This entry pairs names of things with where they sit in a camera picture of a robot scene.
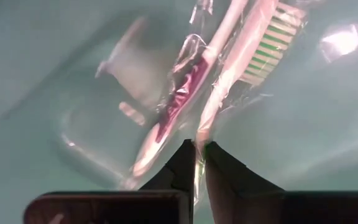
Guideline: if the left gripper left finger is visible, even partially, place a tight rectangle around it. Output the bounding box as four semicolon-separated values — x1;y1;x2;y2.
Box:
138;139;196;224

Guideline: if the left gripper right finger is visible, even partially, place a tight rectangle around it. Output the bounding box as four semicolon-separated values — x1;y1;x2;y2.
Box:
204;141;285;224

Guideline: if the purple white toothbrush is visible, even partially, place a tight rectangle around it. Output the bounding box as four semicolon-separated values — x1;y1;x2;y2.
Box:
126;0;250;190

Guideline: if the green white toothbrush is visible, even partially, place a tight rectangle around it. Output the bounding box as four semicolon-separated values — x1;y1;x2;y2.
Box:
194;0;308;206

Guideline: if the green plastic bin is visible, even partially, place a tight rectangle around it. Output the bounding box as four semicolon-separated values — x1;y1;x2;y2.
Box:
0;0;358;224

